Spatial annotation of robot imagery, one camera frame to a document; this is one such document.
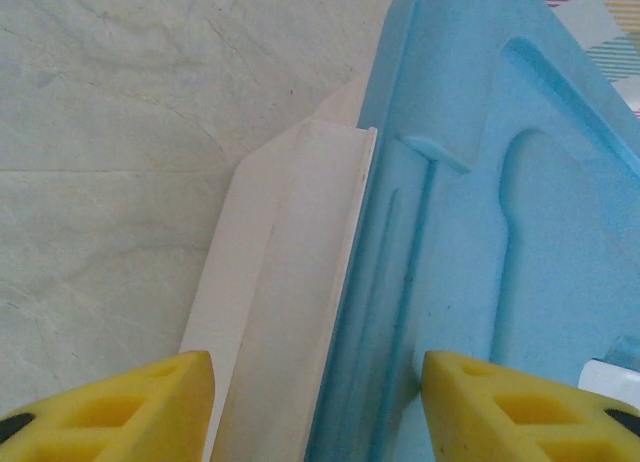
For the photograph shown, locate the plaid backdrop cloth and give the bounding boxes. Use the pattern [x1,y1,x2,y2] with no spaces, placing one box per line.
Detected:
[528,0,640,119]

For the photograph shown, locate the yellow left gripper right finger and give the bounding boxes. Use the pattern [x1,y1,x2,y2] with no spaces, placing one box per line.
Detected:
[421,350,640,462]

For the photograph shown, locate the white translucent storage box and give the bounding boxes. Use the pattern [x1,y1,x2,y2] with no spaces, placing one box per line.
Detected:
[176,75,379,462]

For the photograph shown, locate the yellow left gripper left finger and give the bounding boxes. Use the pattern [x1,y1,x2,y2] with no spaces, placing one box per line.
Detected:
[0,350,218,462]

